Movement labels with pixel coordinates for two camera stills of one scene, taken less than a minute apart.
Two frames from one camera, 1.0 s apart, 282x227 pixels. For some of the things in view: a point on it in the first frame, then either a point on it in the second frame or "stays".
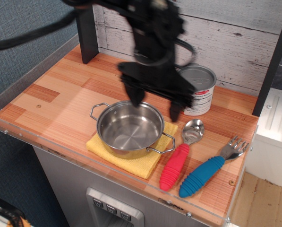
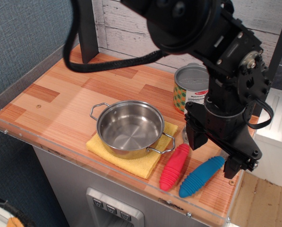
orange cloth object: x=25 y=222 to x=14 y=222
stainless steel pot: x=128 y=132 stays
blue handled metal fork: x=202 y=174 stays
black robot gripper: x=157 y=74 to x=228 y=128
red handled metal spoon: x=192 y=129 stays
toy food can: x=203 y=77 stays
